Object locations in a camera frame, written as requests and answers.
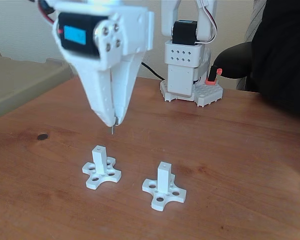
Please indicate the person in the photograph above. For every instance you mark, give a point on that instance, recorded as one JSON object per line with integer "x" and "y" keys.
{"x": 282, "y": 62}

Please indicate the beige plastic bin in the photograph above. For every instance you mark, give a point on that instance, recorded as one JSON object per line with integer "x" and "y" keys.
{"x": 20, "y": 82}

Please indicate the white post stand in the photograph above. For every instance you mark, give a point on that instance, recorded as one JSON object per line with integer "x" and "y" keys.
{"x": 163, "y": 177}
{"x": 98, "y": 160}

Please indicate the black chair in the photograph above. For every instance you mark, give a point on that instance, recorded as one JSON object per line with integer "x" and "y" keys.
{"x": 232, "y": 60}

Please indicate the grey striped fabric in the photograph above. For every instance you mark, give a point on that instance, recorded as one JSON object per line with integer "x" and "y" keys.
{"x": 255, "y": 20}

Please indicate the silver metal screw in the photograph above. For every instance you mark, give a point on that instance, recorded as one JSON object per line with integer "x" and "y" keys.
{"x": 112, "y": 130}

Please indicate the orange and black clamp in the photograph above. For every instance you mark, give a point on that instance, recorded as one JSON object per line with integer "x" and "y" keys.
{"x": 212, "y": 75}

